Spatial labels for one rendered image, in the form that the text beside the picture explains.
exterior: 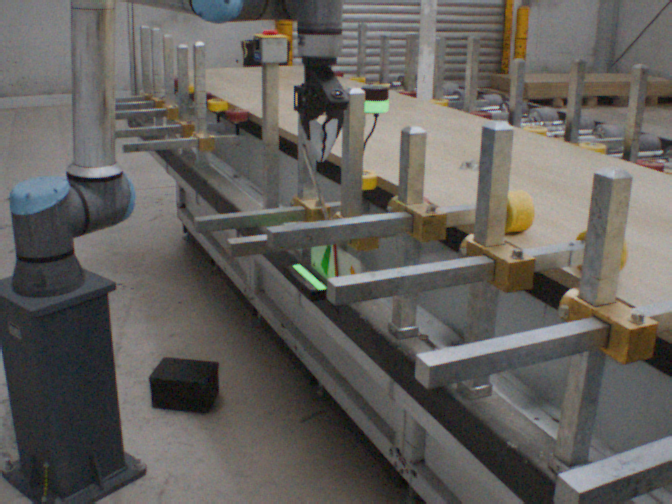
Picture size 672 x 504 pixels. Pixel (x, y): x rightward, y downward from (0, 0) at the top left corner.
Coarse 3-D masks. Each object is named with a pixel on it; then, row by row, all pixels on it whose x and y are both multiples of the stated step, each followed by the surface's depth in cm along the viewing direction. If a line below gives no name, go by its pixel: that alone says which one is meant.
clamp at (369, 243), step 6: (336, 216) 169; (342, 216) 167; (354, 240) 162; (360, 240) 160; (366, 240) 161; (372, 240) 161; (378, 240) 162; (354, 246) 162; (360, 246) 160; (366, 246) 161; (372, 246) 162; (378, 246) 162
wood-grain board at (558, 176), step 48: (240, 96) 311; (288, 96) 313; (336, 144) 224; (384, 144) 225; (432, 144) 227; (480, 144) 229; (528, 144) 231; (432, 192) 176; (528, 192) 178; (576, 192) 179; (528, 240) 145; (624, 288) 123
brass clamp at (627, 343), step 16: (576, 288) 104; (560, 304) 104; (576, 304) 100; (608, 304) 99; (576, 320) 101; (608, 320) 95; (624, 320) 94; (608, 336) 95; (624, 336) 93; (640, 336) 93; (608, 352) 96; (624, 352) 93; (640, 352) 94
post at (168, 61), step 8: (168, 40) 307; (168, 48) 308; (168, 56) 310; (168, 64) 311; (168, 72) 312; (168, 80) 313; (168, 88) 314; (168, 96) 315; (168, 104) 316; (168, 120) 318; (168, 136) 320
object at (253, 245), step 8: (232, 240) 154; (240, 240) 154; (248, 240) 154; (256, 240) 154; (264, 240) 155; (344, 240) 163; (232, 248) 152; (240, 248) 153; (248, 248) 154; (256, 248) 155; (264, 248) 155; (288, 248) 158; (296, 248) 158; (232, 256) 153; (240, 256) 154
